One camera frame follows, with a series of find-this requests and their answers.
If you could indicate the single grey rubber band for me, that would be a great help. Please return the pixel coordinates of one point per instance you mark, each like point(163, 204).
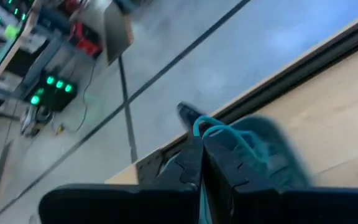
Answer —
point(208, 119)

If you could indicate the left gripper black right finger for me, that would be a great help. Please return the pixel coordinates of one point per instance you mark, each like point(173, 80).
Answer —
point(275, 205)

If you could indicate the blue plastic basket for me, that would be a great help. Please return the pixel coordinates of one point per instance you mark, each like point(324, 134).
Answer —
point(278, 140)

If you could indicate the beige leaning board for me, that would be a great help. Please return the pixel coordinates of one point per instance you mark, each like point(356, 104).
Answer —
point(117, 34)

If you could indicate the red toolbox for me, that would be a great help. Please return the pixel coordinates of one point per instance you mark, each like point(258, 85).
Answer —
point(85, 40)

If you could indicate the black device green lights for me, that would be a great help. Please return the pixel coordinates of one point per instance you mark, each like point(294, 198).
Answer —
point(54, 93)

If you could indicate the grey metal shelf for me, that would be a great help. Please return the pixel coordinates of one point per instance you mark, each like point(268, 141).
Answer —
point(42, 59)

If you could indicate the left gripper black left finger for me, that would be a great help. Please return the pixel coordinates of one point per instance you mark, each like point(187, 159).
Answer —
point(120, 205)

